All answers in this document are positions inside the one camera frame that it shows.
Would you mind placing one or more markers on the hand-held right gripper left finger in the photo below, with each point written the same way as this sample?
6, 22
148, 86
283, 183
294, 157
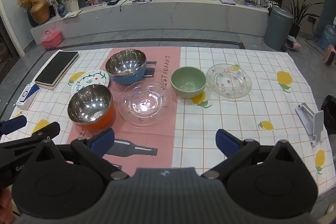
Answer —
103, 140

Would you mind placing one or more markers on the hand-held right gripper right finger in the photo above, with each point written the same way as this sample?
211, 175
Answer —
226, 142

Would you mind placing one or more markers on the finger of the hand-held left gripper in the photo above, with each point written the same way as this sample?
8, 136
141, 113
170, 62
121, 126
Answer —
14, 124
48, 129

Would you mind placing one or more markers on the orange steel bowl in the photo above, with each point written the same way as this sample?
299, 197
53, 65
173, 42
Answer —
90, 106

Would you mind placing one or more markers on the clear beaded glass plate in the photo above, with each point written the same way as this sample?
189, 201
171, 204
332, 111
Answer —
144, 104
229, 81

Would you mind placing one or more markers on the white painted plate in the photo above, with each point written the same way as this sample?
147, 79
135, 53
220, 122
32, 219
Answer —
90, 80

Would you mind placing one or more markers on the green ceramic bowl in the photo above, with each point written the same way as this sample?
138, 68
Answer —
188, 82

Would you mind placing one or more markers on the blue steel bowl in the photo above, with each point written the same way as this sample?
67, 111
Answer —
126, 66

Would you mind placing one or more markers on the person's left hand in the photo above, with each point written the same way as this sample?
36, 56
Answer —
4, 207

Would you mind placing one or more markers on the lemon print checkered tablecloth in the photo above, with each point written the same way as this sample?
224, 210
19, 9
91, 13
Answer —
236, 119

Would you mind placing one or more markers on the blue and white box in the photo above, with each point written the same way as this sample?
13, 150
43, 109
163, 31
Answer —
26, 96

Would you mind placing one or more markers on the black book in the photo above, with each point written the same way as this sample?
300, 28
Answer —
56, 67

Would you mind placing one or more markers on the grey metal stand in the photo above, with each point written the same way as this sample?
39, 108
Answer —
308, 119

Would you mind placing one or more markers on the pink storage box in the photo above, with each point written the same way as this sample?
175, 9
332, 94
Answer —
51, 40

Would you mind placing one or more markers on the black bag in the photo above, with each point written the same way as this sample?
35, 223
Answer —
330, 116

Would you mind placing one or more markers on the gold vase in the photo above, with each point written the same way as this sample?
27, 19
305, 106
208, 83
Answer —
40, 12

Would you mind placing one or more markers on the open notebook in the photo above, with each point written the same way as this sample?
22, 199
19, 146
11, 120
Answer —
72, 14

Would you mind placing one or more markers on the grey trash bin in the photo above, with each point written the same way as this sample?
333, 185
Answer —
277, 28

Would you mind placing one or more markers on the pink space heater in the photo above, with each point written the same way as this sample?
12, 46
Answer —
330, 55

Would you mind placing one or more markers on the small photo card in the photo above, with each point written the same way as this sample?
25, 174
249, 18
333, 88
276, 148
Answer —
92, 1

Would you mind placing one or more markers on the silver laptop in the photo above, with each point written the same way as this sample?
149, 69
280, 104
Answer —
227, 1

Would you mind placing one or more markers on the blue water bottle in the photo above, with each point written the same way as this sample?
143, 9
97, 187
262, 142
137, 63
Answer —
328, 37

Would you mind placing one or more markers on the tall green potted plant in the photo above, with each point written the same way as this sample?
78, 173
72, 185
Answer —
298, 14

